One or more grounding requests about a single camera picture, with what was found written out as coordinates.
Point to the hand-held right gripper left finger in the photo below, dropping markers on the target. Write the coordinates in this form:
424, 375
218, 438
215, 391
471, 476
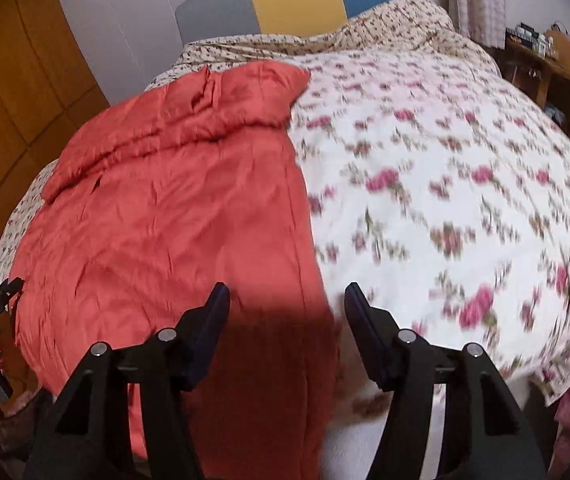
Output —
212, 325

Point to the wooden wardrobe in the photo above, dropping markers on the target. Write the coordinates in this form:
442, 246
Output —
15, 85

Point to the cream small floral duvet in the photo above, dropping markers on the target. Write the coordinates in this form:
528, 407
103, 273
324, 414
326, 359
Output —
390, 25

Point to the orange puffer jacket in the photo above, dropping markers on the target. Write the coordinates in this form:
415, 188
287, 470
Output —
165, 210

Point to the grey yellow blue headboard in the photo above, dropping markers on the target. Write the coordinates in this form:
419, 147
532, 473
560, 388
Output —
290, 0

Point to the dark printed box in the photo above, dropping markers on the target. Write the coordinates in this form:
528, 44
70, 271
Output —
527, 37

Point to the wooden desk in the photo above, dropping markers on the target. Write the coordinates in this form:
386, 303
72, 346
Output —
535, 77

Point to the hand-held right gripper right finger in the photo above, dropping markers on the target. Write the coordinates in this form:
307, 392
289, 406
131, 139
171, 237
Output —
362, 327

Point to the floral curtain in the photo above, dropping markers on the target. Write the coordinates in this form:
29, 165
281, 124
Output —
480, 0

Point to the white rose print quilt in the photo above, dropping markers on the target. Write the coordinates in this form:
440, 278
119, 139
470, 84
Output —
440, 185

